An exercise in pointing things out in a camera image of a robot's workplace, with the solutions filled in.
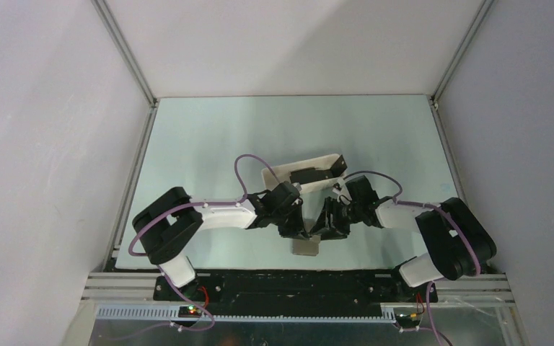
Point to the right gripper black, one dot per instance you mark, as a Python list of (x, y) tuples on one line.
[(335, 231)]

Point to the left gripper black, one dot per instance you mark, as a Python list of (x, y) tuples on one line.
[(296, 230)]

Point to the beige card holder wallet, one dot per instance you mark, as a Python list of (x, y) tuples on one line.
[(308, 248)]

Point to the white plastic tray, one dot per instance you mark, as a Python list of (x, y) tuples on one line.
[(334, 162)]

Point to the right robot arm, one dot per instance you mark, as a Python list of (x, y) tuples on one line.
[(456, 243)]

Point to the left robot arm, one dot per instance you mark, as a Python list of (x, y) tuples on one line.
[(165, 227)]

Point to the black credit cards stack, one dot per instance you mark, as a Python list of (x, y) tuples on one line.
[(310, 175)]

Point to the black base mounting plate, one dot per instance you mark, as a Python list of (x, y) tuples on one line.
[(302, 293)]

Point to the right circuit board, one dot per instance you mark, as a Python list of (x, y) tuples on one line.
[(412, 317)]

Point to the circuit board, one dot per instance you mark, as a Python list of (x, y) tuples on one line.
[(189, 312), (412, 317)]

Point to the left circuit board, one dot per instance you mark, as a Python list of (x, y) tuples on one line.
[(189, 312)]

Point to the aluminium frame rail front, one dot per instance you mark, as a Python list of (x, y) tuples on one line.
[(134, 288)]

